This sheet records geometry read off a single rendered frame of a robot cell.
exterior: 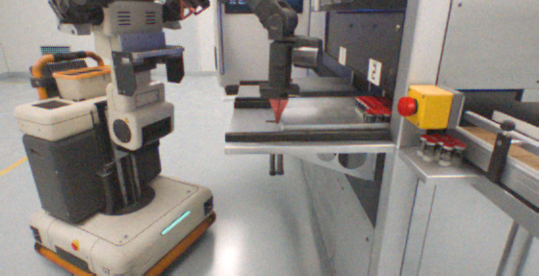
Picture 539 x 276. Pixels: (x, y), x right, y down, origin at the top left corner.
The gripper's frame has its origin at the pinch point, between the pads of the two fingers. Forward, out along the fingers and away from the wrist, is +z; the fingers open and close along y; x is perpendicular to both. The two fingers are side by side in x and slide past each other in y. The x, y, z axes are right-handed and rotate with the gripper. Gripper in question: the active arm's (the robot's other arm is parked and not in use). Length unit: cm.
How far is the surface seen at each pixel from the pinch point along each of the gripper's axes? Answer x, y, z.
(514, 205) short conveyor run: -34, 38, 2
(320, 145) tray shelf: -10.6, 9.9, 2.3
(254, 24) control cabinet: 88, -8, -20
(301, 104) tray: 19.6, 9.0, 1.2
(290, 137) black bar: -8.1, 2.8, 1.4
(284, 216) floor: 81, 13, 91
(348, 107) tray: 19.7, 24.5, 1.7
